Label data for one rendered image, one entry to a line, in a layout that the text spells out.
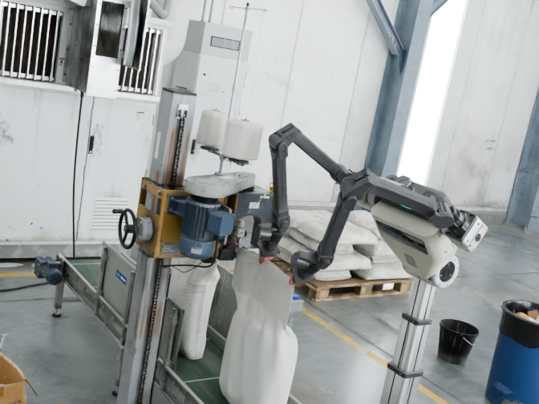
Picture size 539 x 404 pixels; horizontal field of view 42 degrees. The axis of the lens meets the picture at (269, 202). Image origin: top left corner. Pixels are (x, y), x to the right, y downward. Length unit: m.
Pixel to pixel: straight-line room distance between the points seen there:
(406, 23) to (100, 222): 4.85
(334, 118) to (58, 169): 4.02
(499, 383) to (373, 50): 5.12
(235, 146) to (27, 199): 3.08
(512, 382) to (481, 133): 6.30
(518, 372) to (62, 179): 3.66
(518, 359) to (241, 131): 2.65
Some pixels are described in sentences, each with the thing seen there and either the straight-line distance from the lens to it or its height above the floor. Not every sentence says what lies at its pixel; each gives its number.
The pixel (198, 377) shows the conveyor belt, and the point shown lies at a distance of 3.59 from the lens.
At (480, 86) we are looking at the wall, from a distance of 10.53.
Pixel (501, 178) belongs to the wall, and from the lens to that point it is 11.37.
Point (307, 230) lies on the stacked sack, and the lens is 6.10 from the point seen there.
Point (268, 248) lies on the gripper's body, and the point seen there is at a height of 1.14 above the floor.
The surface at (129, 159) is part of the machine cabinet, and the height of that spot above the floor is 0.91.
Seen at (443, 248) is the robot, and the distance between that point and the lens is 2.97.
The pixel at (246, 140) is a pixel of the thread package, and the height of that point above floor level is 1.61.
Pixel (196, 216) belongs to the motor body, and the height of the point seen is 1.27.
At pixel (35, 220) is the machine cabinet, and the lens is 5.86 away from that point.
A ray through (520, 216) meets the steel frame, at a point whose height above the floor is 0.19.
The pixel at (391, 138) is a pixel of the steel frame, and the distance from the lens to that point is 8.91.
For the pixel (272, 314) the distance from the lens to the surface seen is 3.13.
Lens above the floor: 1.99
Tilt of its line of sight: 12 degrees down
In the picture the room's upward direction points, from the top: 10 degrees clockwise
